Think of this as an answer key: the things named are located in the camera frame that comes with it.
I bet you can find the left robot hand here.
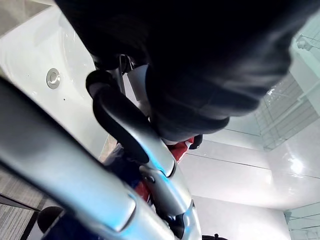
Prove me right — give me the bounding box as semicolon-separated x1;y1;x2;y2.
0;0;320;240

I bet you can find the red blue white package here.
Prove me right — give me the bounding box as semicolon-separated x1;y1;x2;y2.
106;136;196;208

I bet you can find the chrome glass panel clamp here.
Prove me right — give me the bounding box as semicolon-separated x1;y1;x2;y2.
296;37;311;51

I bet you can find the silver sink drain plug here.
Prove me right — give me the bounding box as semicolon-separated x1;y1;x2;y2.
45;67;61;89

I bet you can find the white ceramic sink basin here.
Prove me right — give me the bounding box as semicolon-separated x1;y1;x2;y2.
0;3;118;157

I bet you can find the grey wood vanity cabinet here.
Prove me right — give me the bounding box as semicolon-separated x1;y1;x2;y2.
0;169;52;240

